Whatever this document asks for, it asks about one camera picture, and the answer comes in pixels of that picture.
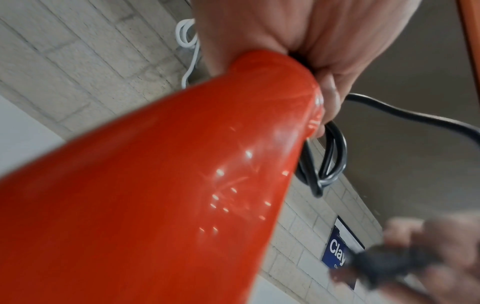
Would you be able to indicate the person's right hand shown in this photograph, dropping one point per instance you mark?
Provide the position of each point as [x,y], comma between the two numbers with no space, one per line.
[457,237]

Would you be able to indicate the orange wall trim strip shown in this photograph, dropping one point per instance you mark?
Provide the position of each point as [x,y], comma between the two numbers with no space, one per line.
[470,29]

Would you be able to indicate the person's left hand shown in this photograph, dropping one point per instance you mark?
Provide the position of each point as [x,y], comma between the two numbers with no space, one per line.
[300,26]

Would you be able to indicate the purple wall poster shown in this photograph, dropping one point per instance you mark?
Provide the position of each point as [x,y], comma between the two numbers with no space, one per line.
[337,252]

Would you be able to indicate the orange hair dryer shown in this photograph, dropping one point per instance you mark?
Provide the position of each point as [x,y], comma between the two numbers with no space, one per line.
[150,193]

